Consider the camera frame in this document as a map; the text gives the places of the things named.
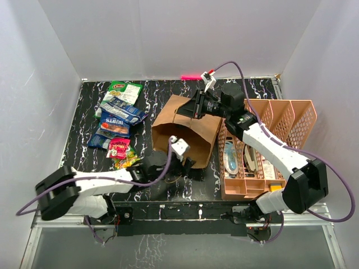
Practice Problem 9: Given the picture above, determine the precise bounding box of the blue Burts crisps packet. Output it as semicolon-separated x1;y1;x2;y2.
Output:
99;112;130;138

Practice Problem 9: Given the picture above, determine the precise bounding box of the blue white toothbrush pack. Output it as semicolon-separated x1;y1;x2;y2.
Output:
223;141;238;178

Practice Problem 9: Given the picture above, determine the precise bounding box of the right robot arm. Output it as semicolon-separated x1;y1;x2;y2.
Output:
176;83;329;222

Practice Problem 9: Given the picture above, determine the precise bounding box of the pink red candy packet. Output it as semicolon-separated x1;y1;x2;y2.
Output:
106;137;130;160

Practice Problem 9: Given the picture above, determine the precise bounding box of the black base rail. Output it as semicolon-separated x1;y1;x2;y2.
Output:
84;200;281;239

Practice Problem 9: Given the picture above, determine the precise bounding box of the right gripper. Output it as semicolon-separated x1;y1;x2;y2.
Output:
175;89;231;119

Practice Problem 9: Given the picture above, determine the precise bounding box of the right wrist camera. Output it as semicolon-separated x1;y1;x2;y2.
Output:
201;69;217;92

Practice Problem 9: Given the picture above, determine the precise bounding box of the brown paper bag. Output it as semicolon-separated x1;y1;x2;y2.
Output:
151;95;222;169

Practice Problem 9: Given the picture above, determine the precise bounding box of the green white snack bag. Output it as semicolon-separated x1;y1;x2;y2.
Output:
94;81;142;118

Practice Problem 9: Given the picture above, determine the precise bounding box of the white card packet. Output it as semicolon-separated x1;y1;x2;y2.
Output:
262;159;276;180

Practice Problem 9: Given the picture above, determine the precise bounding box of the blue snack packet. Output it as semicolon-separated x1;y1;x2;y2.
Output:
87;128;115;150

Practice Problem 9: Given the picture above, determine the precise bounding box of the yellow eraser block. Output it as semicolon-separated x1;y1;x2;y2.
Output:
269;183;283;192

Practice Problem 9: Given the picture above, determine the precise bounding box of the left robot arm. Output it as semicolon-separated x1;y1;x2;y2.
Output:
35;151;196;224

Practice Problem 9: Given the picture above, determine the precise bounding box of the pink tape strip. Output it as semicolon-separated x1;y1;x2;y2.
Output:
181;75;202;81

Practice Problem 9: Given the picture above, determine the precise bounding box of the green yellow snack packet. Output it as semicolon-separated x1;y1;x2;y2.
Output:
114;151;140;170

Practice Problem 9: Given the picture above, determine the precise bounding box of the beige stapler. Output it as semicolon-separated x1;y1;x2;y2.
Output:
243;145;258;173

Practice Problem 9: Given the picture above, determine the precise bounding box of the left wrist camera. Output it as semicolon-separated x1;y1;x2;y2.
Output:
169;136;190;162

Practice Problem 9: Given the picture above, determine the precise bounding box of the dark blue nutrition-label packet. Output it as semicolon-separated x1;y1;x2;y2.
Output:
100;102;148;126

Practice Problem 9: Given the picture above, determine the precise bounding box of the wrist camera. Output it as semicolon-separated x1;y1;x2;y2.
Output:
201;69;217;92
169;136;190;162

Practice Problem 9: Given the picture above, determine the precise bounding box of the pink plastic desk organizer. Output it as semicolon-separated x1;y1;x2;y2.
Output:
218;99;317;201

